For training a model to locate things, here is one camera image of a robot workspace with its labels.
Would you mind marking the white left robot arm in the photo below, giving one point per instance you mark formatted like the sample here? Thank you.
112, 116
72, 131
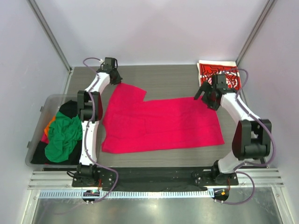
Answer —
90, 113

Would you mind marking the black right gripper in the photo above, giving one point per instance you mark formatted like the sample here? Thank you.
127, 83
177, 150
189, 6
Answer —
206, 87

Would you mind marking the orange t shirt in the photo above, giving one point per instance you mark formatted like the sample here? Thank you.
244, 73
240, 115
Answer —
46, 129

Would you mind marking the folded red coca-cola t shirt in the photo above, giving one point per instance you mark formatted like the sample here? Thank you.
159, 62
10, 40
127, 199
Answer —
208, 68

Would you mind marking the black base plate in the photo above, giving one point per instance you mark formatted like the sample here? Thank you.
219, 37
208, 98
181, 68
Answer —
152, 179

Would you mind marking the right corner aluminium post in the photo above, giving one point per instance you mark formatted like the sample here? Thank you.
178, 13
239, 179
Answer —
255, 30

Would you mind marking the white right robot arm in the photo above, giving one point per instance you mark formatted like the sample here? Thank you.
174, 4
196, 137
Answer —
252, 139

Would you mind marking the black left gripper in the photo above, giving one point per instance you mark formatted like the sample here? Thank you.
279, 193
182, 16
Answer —
119, 79

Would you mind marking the green t shirt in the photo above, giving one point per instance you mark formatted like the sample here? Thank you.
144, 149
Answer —
64, 134

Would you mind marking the clear plastic bin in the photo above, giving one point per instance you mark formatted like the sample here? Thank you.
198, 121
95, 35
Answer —
51, 107

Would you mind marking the pink t shirt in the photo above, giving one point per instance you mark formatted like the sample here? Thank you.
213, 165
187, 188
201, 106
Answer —
133, 124

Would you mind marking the aluminium frame rail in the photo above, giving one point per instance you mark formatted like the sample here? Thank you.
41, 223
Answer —
49, 180

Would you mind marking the left corner aluminium post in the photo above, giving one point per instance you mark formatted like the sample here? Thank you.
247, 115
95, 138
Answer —
47, 30

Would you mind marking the slotted cable duct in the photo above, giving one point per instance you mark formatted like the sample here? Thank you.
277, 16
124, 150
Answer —
95, 194

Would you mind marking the corner aluminium post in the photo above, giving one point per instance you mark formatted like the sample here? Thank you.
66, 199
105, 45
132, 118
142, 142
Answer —
255, 30
47, 30

